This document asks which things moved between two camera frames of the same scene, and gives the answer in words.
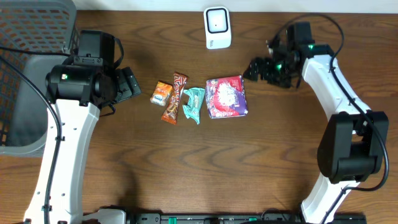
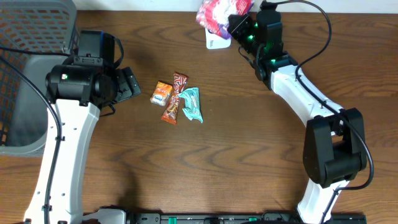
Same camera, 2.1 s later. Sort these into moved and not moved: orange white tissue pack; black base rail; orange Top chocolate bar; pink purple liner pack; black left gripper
Moved: pink purple liner pack
Not moved: black left gripper; orange Top chocolate bar; orange white tissue pack; black base rail
